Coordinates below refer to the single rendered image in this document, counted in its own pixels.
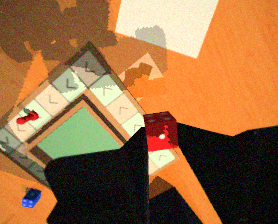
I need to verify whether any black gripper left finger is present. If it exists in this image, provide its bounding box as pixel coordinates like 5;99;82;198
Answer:
44;127;149;224

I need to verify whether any blue die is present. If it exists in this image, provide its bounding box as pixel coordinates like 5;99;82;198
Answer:
21;189;42;208

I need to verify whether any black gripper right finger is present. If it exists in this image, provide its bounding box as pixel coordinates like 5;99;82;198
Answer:
177;122;278;224

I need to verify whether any red die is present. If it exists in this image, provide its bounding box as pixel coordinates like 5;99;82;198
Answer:
143;111;178;152

